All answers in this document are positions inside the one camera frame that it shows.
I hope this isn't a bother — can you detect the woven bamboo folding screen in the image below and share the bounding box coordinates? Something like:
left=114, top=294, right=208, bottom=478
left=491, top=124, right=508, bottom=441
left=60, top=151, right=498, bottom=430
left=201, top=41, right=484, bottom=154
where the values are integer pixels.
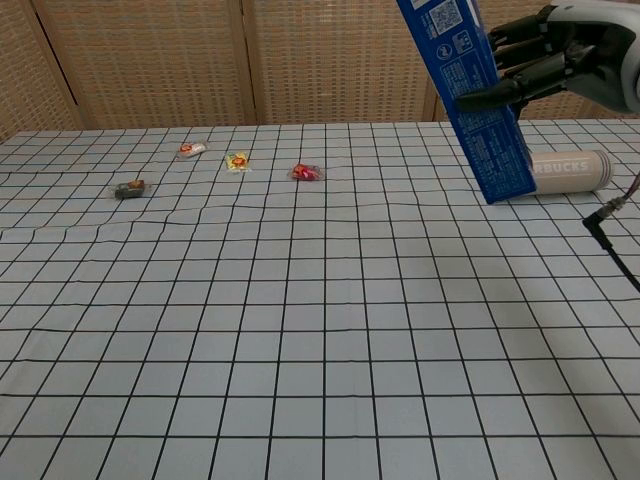
left=0, top=0, right=640, bottom=144

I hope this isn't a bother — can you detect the light blue checkered tablecloth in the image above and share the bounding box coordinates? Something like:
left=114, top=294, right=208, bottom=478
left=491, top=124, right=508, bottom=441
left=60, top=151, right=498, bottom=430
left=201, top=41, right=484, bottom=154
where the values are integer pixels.
left=0, top=117, right=640, bottom=480

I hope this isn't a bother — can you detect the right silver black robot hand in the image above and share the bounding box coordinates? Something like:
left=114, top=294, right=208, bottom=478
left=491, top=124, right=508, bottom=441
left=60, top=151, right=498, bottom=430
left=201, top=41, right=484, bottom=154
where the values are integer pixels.
left=455, top=3, right=640, bottom=114

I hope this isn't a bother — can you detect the beige Starbucks cylinder canister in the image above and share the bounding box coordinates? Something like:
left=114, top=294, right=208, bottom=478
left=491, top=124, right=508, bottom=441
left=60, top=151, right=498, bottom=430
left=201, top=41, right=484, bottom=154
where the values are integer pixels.
left=527, top=149, right=612, bottom=195

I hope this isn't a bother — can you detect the yellow wrapped candy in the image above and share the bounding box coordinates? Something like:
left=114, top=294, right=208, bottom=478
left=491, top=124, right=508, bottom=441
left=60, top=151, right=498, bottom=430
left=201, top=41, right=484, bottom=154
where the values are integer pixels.
left=224, top=151, right=253, bottom=174

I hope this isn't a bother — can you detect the red wrapped candy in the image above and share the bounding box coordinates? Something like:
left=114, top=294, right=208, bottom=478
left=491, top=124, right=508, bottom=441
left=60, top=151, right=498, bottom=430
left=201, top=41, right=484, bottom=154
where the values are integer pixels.
left=287, top=162, right=325, bottom=182

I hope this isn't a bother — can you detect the dark wrapped candy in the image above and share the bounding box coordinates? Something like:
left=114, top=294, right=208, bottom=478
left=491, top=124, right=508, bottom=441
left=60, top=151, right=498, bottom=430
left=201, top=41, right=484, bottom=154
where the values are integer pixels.
left=113, top=178, right=153, bottom=201

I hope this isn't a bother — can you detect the black cable with plug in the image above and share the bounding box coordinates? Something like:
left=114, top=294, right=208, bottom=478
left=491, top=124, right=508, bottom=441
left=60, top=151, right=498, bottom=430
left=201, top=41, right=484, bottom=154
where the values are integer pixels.
left=582, top=172, right=640, bottom=294

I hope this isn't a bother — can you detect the blue white carton box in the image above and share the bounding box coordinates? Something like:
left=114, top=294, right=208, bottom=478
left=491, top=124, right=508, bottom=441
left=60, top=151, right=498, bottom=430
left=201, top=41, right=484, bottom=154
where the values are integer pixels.
left=395, top=0, right=539, bottom=205

